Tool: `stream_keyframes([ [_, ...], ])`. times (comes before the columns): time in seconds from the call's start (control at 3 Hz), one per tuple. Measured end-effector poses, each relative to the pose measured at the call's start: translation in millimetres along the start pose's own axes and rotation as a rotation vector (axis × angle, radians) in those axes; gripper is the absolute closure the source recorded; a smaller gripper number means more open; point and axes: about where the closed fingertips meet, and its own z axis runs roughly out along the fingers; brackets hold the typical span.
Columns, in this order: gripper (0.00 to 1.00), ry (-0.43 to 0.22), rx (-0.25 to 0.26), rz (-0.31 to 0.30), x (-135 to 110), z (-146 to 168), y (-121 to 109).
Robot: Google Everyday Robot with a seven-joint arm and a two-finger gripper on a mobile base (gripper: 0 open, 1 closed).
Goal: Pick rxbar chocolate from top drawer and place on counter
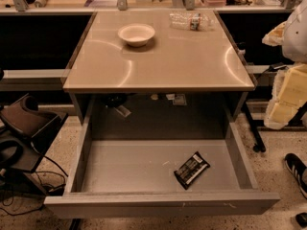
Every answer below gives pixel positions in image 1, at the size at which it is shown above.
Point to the open grey top drawer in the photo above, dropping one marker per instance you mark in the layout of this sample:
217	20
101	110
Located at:
124	166

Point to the white paper bowl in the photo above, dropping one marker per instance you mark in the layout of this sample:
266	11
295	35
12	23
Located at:
136	35

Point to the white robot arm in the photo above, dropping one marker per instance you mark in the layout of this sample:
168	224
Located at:
294	46

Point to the black shoe tip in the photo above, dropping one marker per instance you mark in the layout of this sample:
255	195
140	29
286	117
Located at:
301	219

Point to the black and white sneaker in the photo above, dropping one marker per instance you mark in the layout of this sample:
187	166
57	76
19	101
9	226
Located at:
299	170

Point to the black rxbar chocolate wrapper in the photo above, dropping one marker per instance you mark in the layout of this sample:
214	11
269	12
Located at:
191	170

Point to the clear plastic water bottle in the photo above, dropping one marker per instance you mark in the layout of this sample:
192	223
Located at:
190	21

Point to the beige counter cabinet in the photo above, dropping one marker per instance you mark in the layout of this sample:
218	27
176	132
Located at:
173	61

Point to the dark brown office chair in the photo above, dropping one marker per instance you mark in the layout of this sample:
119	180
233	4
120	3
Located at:
26	136

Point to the black table leg with caster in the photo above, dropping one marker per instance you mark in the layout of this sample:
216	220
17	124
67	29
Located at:
259	145

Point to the black power adapter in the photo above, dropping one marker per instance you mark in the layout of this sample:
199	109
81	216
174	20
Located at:
277	66

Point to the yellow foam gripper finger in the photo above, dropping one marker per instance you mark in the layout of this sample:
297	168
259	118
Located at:
275	37
289	94

